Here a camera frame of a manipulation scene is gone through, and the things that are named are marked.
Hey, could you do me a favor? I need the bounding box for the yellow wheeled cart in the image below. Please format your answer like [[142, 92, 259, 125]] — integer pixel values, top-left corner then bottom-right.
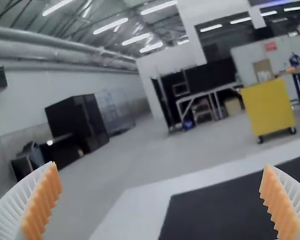
[[239, 77, 298, 145]]

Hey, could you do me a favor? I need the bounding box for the grey metal frame table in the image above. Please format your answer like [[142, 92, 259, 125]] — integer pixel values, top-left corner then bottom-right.
[[176, 84, 242, 131]]

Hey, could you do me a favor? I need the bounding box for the grey wire cage trolley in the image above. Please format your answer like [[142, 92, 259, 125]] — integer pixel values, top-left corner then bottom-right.
[[94, 87, 136, 136]]

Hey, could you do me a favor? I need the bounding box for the black mat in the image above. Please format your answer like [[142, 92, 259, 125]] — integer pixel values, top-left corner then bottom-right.
[[151, 148, 300, 240]]

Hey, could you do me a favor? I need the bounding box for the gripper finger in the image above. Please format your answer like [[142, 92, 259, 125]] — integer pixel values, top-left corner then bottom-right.
[[0, 161, 64, 240], [258, 163, 300, 240]]

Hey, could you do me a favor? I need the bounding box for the grey ventilation duct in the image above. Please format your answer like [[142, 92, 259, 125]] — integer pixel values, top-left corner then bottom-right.
[[0, 24, 139, 74]]

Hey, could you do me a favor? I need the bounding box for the brown cardboard box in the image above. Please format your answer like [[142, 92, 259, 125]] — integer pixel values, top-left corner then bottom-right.
[[252, 59, 273, 84]]

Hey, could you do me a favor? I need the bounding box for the black cabinet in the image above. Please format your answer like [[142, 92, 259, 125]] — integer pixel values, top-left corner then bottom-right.
[[44, 93, 110, 154]]

